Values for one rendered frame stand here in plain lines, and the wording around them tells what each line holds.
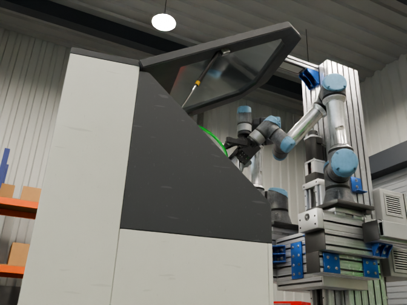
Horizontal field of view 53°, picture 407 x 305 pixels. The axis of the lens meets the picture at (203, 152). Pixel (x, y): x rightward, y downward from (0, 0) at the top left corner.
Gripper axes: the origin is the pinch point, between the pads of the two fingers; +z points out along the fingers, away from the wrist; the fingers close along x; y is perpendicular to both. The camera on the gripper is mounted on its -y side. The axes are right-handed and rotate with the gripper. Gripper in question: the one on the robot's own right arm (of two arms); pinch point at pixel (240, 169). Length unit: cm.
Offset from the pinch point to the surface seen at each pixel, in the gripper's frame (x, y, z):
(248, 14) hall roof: 409, 170, -485
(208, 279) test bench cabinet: -35, -25, 57
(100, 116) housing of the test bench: -35, -70, 0
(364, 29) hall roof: 376, 409, -487
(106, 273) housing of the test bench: -35, -61, 57
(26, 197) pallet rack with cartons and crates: 510, -175, -102
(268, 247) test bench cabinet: -35, -2, 44
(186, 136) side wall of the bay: -34.7, -35.9, 2.7
